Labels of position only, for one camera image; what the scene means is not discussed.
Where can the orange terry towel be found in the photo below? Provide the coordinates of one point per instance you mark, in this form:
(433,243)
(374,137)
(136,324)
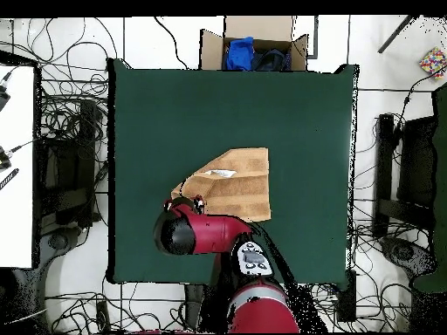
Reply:
(241,188)

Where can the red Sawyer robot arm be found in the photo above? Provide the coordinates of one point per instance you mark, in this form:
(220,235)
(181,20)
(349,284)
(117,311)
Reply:
(216,232)

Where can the colourful dotted item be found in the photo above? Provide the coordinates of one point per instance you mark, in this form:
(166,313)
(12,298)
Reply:
(433,62)

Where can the dark green table cloth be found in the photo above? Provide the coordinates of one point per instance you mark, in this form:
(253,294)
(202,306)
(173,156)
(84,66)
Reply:
(157,122)

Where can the grey stand base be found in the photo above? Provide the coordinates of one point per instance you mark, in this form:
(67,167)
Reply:
(59,240)
(403,251)

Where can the black power strip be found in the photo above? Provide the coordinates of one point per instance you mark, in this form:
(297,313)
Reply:
(103,317)

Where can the blue cloth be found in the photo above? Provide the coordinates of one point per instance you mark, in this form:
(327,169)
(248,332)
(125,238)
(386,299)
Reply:
(239,54)

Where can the white table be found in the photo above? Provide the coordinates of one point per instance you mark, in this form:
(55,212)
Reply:
(17,216)

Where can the dark navy cloth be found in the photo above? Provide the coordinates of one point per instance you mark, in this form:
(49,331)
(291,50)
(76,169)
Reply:
(270,61)

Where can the black box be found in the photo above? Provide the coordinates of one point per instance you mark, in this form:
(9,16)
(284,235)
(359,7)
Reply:
(346,300)

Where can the brown cardboard box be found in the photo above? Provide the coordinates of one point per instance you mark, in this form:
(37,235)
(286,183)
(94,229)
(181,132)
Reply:
(258,26)

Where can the thin black bar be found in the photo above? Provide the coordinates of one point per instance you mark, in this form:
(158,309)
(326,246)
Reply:
(394,35)

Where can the black stand frame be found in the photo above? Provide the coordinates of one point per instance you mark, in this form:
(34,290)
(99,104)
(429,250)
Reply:
(417,157)
(87,115)

